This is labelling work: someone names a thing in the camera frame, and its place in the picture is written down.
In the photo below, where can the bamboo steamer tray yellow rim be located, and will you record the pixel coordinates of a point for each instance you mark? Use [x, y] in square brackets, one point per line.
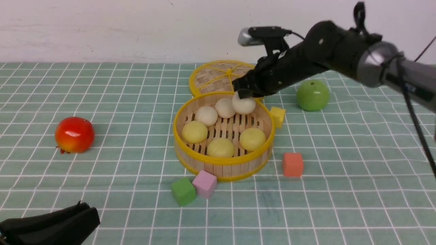
[244, 163]

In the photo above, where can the green checkered tablecloth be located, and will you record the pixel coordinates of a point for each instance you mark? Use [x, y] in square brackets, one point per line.
[365, 180]

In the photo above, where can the woven bamboo steamer lid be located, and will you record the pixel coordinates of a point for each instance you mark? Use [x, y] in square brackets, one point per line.
[216, 76]

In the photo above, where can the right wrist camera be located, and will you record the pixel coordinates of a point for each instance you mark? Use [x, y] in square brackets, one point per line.
[271, 37]

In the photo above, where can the white bun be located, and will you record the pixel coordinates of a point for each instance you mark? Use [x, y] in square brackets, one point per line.
[224, 108]
[206, 115]
[243, 106]

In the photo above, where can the yellow bun front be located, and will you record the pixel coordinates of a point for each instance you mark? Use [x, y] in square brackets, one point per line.
[252, 138]

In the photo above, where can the orange foam cube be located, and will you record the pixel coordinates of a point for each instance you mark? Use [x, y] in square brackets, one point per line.
[292, 164]

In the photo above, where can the red pomegranate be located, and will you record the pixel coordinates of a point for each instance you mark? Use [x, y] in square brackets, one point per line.
[74, 134]

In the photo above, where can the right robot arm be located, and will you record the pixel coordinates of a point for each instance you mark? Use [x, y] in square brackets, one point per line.
[365, 58]

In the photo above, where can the yellow foam cube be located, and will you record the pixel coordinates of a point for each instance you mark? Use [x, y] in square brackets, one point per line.
[278, 114]

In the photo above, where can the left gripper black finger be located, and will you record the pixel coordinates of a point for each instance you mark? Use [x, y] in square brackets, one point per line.
[69, 226]

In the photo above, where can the yellow bun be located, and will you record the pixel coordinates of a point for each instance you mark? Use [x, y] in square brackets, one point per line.
[220, 147]
[252, 138]
[194, 132]

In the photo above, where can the green foam cube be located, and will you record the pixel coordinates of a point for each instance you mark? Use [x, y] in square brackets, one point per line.
[183, 191]

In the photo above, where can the green apple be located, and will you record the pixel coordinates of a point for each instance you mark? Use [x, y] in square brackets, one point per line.
[312, 95]

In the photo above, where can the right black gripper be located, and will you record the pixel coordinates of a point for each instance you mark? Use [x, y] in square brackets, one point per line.
[274, 73]

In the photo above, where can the pink foam cube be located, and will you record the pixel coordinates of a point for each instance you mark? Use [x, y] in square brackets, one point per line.
[205, 184]

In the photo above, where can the white bun front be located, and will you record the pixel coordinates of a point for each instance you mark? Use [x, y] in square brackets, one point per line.
[224, 108]

